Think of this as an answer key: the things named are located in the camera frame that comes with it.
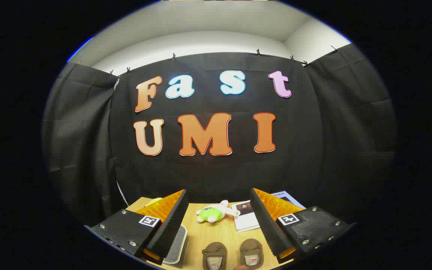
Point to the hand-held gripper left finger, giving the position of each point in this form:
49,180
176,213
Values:
173,225

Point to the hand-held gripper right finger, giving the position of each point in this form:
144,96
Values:
266,225

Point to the grey fabric storage box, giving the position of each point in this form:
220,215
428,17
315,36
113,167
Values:
176,245

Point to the brown fuzzy slipper shoe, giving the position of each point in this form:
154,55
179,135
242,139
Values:
251,248
214,251

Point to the white book with portrait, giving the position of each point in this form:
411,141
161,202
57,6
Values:
246,221

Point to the yellow plush ball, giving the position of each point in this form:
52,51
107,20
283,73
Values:
153,201

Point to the blue book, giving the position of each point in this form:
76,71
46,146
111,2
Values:
287,198

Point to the green and white plush toy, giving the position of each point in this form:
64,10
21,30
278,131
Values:
211,214

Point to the black backdrop cloth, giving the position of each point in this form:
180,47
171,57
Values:
219,172

